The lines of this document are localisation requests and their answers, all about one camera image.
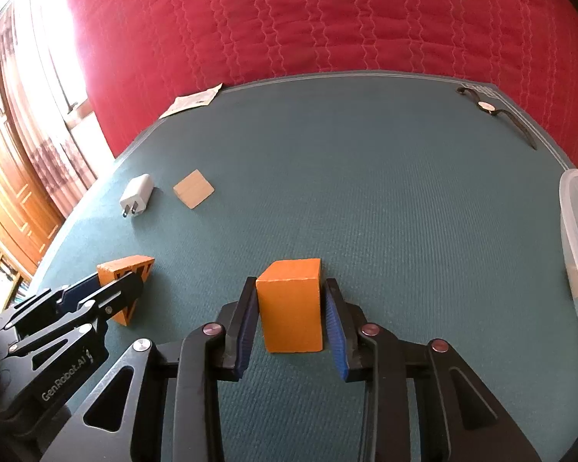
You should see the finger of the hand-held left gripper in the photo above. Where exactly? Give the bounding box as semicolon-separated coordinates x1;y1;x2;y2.
7;272;144;361
0;272;102;334

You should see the orange black-striped wedge block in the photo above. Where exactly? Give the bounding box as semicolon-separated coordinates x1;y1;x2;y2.
97;255;155;326

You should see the orange rectangular block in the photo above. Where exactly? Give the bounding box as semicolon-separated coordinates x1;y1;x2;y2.
255;258;324;353

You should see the wooden bookshelf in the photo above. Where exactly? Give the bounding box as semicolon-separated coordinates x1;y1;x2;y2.
0;231;32;318

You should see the patterned window curtain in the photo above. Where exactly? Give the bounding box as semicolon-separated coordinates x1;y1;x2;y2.
0;0;99;217

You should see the white plug charger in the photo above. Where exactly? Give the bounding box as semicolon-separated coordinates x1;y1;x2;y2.
119;174;155;219

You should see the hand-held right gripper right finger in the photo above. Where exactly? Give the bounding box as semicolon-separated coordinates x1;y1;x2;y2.
322;278;543;462

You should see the wooden panel door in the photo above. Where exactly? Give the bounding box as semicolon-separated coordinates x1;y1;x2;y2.
0;60;66;275

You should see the red quilted blanket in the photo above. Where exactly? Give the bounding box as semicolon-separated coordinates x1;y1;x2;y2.
60;0;578;167

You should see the clear plastic bowl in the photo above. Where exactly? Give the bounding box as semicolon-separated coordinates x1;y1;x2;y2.
559;168;578;347

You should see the black strap wristwatch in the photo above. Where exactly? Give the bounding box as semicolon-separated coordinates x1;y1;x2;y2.
456;85;538;150

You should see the tan wooden wedge block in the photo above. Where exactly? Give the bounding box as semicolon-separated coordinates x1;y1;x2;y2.
173;170;215;209

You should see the white paper leaflet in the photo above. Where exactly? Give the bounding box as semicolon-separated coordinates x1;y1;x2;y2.
159;83;223;119

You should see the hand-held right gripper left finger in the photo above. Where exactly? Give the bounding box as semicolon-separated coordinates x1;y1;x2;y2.
41;276;261;462

